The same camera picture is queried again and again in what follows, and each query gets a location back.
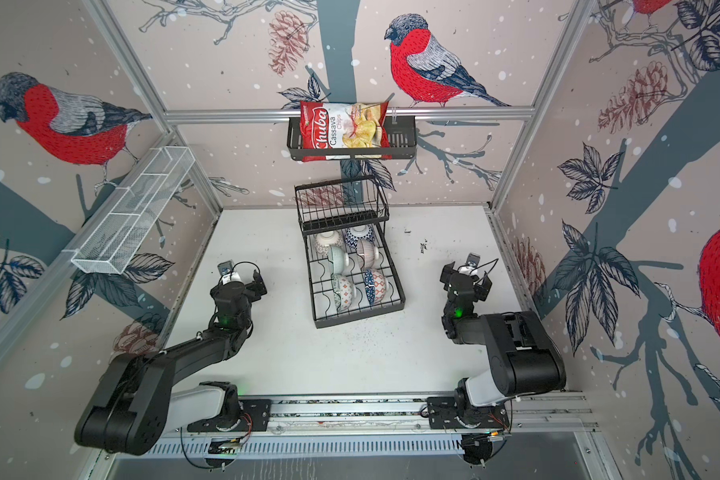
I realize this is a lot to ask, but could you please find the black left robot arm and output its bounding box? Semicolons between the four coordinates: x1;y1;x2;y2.
74;268;267;455

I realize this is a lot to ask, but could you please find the white red dotted bowl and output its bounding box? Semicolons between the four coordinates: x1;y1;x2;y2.
313;230;344;257

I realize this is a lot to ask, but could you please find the aluminium front rail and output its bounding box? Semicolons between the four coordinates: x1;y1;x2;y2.
119;392;595;436

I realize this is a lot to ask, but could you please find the white wire mesh basket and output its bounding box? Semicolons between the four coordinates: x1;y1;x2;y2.
71;146;195;274

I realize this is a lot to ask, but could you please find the blue geometric patterned bowl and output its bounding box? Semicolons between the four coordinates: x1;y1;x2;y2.
363;269;387;305

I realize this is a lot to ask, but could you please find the maroon striped bowl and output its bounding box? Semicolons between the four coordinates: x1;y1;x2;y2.
356;239;383;270

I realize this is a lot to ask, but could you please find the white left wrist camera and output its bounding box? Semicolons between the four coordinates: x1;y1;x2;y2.
217;260;243;285

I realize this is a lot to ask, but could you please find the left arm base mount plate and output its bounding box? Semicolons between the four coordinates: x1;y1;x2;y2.
186;397;272;435

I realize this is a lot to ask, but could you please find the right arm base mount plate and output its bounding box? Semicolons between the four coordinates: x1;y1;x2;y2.
423;396;511;431

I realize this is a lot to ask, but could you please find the black wire dish rack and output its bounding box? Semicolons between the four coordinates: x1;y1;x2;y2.
294;175;406;329

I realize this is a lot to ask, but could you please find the green patterned white bowl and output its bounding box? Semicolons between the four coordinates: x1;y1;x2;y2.
331;274;356;313

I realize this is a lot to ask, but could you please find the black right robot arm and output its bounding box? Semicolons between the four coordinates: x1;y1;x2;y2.
440;262;567;426

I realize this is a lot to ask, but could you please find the red cassava chips bag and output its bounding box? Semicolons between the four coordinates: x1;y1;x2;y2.
299;101;390;150

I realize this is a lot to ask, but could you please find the plain white bowl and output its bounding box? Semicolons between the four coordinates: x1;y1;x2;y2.
327;245;354;275

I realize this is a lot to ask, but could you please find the black wall shelf basket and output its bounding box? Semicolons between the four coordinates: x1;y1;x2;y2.
286;116;417;161

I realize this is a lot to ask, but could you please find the orange and blue patterned bowl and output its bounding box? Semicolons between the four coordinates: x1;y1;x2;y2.
344;224;375;249

